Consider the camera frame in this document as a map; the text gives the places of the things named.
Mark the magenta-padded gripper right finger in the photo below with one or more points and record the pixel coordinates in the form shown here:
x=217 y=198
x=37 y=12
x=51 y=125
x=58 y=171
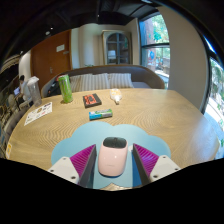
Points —
x=156 y=167

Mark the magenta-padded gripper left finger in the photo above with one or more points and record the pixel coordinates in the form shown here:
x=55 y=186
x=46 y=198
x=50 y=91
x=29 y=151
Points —
x=74 y=166

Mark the pink computer mouse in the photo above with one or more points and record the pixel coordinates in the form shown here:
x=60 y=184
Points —
x=112 y=158

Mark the blue cloud-shaped mouse pad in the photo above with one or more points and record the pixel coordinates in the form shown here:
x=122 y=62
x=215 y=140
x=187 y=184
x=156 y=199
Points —
x=100 y=131

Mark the small green-blue pack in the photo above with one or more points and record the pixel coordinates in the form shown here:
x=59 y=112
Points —
x=100 y=114

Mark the white sticker sheet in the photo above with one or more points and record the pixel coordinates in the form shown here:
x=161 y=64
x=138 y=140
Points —
x=38 y=113

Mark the black and red flat box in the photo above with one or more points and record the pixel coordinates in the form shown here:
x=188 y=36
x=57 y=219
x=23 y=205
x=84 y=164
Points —
x=92 y=100

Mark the grey tufted chair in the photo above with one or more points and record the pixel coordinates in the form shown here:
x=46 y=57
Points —
x=11 y=125

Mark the green drink can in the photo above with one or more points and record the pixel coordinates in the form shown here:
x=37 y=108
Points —
x=65 y=88

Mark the striped cushion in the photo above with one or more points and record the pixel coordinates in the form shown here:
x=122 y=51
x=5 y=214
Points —
x=75 y=83
x=120 y=80
x=95 y=81

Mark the group of white chairs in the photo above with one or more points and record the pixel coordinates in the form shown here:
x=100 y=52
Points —
x=18 y=103

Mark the clear plastic shaker bottle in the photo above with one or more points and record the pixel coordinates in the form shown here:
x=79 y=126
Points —
x=34 y=91

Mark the dark-framed glass window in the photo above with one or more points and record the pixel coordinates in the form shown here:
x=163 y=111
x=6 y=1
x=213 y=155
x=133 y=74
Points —
x=216 y=106
x=155 y=43

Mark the brown curved sofa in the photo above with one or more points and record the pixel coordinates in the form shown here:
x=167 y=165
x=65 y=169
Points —
x=150 y=75

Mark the person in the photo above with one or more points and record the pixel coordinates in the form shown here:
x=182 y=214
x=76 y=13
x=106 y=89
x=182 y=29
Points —
x=22 y=87

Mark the laptop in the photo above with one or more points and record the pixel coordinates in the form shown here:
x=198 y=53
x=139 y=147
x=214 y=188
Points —
x=16 y=91

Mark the brown wooden door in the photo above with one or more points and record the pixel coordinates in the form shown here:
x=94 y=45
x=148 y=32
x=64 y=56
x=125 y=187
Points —
x=46 y=60

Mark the arched glass-door cabinet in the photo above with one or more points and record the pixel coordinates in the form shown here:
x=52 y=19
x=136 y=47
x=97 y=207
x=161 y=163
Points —
x=116 y=48

